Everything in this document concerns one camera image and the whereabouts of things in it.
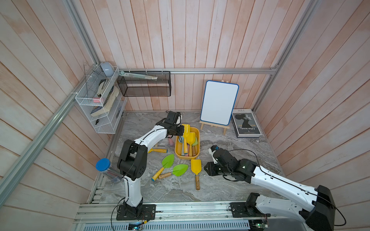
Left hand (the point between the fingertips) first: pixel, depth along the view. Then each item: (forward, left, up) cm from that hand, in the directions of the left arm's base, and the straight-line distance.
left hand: (182, 132), depth 95 cm
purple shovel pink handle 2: (-3, +8, -8) cm, 11 cm away
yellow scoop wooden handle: (-21, -9, -9) cm, 24 cm away
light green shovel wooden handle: (-6, -8, -9) cm, 14 cm away
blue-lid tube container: (-27, +39, +9) cm, 49 cm away
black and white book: (+13, -48, -6) cm, 50 cm away
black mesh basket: (+34, +36, +12) cm, 51 cm away
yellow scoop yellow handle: (-2, -6, -8) cm, 10 cm away
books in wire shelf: (+7, +42, +23) cm, 48 cm away
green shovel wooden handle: (-22, +2, -10) cm, 25 cm away
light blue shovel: (-4, 0, -3) cm, 5 cm away
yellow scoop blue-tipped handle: (+2, -3, +1) cm, 4 cm away
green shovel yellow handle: (-17, +10, -10) cm, 22 cm away
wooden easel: (+7, -31, -3) cm, 32 cm away
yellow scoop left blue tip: (-10, +14, -8) cm, 19 cm away
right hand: (-25, -13, +1) cm, 28 cm away
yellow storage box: (+5, -8, -4) cm, 11 cm away
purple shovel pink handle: (-9, -4, -8) cm, 13 cm away
